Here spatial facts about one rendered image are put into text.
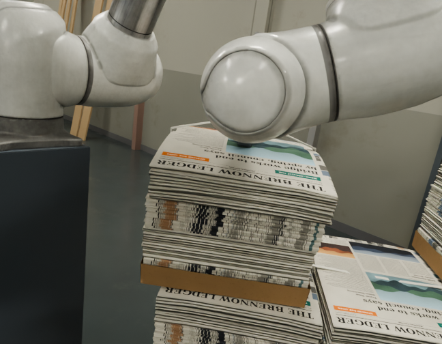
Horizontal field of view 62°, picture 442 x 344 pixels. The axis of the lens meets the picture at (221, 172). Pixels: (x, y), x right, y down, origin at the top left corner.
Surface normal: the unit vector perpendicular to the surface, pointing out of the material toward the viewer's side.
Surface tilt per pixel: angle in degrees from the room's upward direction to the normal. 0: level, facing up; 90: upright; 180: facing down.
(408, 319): 1
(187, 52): 90
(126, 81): 118
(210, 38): 90
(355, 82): 106
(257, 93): 89
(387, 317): 1
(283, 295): 101
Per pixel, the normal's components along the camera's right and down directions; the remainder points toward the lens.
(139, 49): 0.67, 0.19
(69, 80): 0.75, 0.35
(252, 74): -0.10, 0.08
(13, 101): 0.20, 0.40
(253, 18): -0.67, 0.11
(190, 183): -0.07, 0.40
